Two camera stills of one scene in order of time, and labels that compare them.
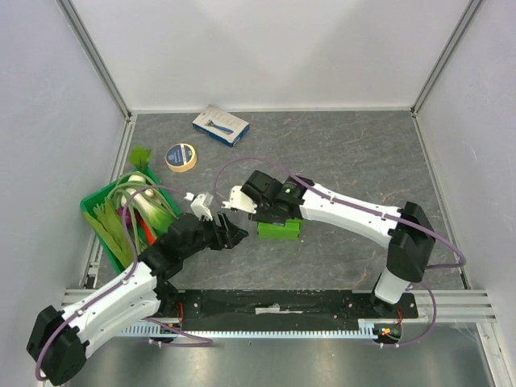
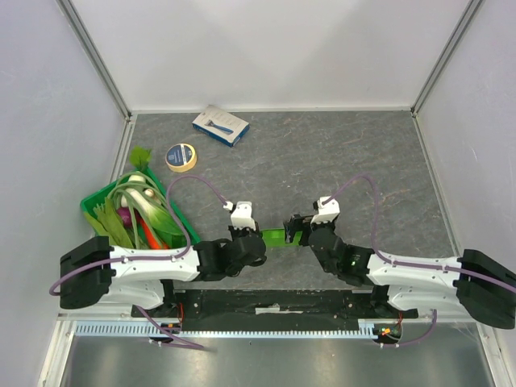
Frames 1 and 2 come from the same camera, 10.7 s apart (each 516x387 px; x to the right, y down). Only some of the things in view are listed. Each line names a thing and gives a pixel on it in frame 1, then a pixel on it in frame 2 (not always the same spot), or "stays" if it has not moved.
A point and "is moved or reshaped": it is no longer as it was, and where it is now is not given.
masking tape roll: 181,157 stays
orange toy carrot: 148,233 stays
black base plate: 205,308 stays
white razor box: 222,126 stays
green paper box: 290,230 is moved or reshaped
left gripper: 226,238 to 235,232
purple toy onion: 127,215 stays
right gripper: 250,193 to 293,227
